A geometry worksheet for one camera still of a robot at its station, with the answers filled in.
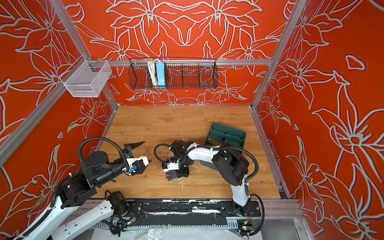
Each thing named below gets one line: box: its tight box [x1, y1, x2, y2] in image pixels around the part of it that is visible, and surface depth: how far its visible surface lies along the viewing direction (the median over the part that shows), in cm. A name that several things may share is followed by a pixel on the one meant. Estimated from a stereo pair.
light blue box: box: [156, 62, 166, 89], surface depth 92 cm
